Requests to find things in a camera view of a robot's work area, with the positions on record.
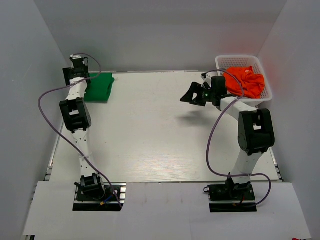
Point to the orange t-shirt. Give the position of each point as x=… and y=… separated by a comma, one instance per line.
x=252, y=83

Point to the green t-shirt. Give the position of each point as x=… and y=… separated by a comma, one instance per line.
x=99, y=89

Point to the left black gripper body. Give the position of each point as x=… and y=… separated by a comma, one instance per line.
x=68, y=71

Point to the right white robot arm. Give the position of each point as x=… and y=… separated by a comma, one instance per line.
x=255, y=133

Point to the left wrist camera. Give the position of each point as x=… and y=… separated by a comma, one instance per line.
x=78, y=62

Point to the white plastic basket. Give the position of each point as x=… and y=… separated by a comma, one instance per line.
x=226, y=61

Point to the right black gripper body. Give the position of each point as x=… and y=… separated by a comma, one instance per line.
x=208, y=95

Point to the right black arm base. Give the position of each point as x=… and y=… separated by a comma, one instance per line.
x=230, y=197

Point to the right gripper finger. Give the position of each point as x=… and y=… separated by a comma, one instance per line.
x=196, y=88
x=190, y=98

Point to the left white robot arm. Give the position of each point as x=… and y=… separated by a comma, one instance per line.
x=76, y=116

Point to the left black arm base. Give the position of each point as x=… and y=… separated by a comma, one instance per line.
x=93, y=195

